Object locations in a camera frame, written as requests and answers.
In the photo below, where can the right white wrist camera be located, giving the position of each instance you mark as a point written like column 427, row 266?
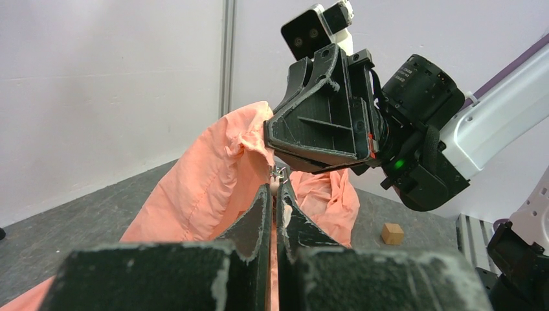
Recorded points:
column 318, row 27

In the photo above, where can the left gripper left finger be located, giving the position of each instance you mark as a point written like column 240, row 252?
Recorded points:
column 228, row 273

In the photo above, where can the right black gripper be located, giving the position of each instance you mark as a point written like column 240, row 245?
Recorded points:
column 336, row 114

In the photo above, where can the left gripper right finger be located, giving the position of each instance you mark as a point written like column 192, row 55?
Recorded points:
column 317, row 273

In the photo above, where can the small brown wooden cube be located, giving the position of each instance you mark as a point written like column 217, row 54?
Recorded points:
column 392, row 234

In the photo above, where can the salmon pink thin jacket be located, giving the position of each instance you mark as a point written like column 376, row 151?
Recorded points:
column 215, row 180

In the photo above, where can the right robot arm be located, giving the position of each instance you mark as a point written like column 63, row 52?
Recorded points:
column 486, row 124

